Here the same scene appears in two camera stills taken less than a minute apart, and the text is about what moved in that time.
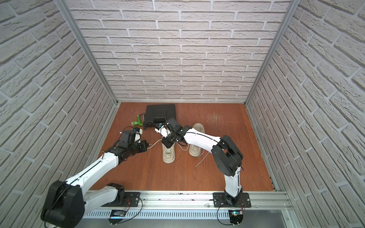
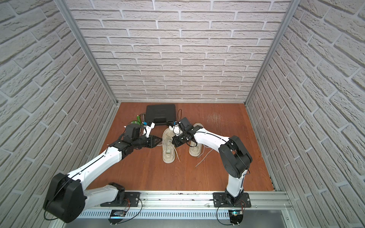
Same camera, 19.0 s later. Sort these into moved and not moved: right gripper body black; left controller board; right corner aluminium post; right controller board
Moved: right gripper body black
Not moved: right corner aluminium post; left controller board; right controller board
